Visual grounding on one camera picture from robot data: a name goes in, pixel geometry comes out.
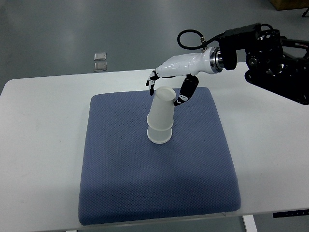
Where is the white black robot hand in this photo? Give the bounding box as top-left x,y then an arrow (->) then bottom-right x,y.
146,47 -> 224,106

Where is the white paper cup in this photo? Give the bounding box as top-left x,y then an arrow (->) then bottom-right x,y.
147,87 -> 176,131
147,127 -> 172,144

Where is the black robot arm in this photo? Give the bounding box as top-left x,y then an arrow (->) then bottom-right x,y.
216,23 -> 309,105

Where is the brown cardboard box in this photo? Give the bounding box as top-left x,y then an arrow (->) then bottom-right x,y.
270,0 -> 309,11

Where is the black tripod leg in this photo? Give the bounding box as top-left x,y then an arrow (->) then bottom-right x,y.
301,8 -> 309,18

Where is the upper metal floor plate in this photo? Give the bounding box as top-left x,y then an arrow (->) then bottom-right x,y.
94,52 -> 107,61

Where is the blue fabric cushion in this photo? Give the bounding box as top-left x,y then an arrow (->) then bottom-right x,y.
78,87 -> 241,225

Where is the white table leg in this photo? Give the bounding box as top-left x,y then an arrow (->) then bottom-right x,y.
242,215 -> 257,232

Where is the black table control panel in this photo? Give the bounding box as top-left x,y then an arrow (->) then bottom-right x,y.
272,209 -> 309,218

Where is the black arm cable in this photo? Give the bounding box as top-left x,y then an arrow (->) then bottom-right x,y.
177,29 -> 226,52

